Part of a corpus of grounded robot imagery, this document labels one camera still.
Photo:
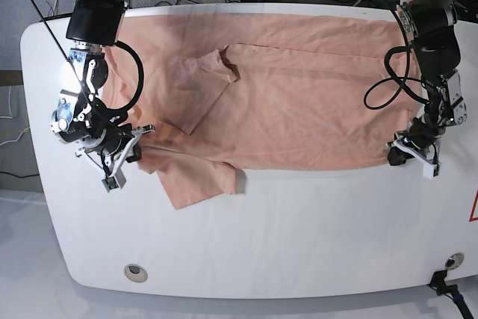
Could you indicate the peach pink T-shirt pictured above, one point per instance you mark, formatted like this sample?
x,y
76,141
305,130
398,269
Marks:
x,y
234,91

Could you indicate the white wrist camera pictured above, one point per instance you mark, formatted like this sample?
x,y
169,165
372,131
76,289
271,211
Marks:
x,y
114,182
431,170

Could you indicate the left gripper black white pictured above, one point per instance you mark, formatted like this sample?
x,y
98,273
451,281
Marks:
x,y
420,141

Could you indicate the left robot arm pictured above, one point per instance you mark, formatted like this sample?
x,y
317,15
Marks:
x,y
430,27

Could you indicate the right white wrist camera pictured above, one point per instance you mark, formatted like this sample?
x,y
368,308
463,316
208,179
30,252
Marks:
x,y
114,182

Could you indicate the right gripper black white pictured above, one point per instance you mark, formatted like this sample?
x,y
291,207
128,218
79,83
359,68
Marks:
x,y
108,153

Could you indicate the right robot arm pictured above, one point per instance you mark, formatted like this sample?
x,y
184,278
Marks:
x,y
93,28

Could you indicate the left grey table grommet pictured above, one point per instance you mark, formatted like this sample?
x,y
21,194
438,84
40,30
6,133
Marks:
x,y
135,273

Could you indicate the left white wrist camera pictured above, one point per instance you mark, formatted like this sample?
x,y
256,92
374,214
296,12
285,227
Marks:
x,y
431,170

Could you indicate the red triangle warning sticker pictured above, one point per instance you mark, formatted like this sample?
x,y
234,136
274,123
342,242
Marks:
x,y
474,214

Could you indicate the black clamp with cable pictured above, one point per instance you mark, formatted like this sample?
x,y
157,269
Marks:
x,y
441,288

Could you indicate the grey table grommet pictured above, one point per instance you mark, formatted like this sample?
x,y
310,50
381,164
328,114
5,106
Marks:
x,y
135,273
454,261

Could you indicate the right grey table grommet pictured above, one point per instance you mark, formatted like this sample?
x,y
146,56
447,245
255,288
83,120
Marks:
x,y
454,261

